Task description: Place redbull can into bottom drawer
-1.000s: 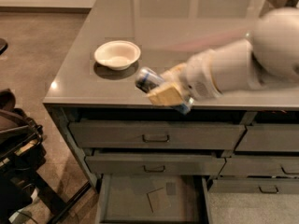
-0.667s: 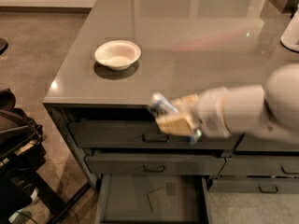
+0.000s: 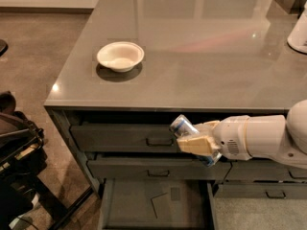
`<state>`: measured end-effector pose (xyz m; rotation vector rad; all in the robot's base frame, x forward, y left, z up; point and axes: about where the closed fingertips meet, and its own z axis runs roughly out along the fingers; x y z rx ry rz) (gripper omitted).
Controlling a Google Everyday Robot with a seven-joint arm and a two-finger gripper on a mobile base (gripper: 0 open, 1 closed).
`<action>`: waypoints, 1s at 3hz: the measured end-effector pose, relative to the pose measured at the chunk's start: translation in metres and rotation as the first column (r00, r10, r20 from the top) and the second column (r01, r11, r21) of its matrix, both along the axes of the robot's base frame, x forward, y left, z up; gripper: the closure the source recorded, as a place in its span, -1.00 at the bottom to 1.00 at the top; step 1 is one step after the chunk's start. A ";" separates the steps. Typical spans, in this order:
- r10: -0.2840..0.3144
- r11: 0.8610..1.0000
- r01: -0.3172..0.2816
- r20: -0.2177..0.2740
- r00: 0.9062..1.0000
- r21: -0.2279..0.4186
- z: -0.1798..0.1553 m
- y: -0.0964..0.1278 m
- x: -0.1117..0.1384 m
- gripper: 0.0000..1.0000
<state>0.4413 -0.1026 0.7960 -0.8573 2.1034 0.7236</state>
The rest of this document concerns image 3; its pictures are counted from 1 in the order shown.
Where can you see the grey open bottom drawer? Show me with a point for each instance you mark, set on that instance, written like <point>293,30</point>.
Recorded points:
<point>127,205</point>

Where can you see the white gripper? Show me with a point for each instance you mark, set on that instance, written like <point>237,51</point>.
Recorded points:
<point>229,137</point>

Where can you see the grey middle right drawer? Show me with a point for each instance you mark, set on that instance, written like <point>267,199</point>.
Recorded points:
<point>265,170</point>

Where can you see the brown paper square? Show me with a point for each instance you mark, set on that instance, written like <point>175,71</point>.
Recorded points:
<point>162,206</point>

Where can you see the white paper bowl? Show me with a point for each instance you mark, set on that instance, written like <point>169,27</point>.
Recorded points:
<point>120,56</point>

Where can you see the grey middle left drawer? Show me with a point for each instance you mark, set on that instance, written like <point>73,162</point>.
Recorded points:
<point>156,167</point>

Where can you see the black cart with bags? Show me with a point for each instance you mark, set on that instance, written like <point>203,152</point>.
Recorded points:
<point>22,158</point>

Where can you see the grey top left drawer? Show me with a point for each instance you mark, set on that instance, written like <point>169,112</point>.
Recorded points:
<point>124,138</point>

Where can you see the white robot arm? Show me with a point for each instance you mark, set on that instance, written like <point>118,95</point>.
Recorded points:
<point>269,93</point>

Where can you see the blue silver redbull can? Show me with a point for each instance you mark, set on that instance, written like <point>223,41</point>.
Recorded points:
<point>181,127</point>

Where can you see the dark round object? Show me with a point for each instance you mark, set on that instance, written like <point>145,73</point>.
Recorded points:
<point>3,46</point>

